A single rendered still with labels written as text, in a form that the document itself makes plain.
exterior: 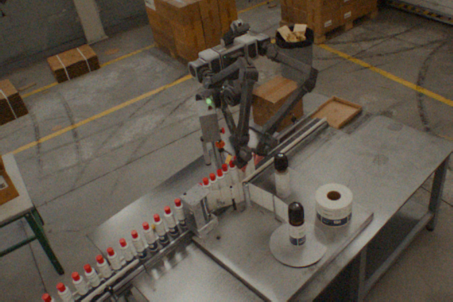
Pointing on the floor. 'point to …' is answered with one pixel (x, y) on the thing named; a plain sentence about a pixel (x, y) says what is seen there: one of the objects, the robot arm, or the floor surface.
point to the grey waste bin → (304, 56)
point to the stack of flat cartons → (10, 103)
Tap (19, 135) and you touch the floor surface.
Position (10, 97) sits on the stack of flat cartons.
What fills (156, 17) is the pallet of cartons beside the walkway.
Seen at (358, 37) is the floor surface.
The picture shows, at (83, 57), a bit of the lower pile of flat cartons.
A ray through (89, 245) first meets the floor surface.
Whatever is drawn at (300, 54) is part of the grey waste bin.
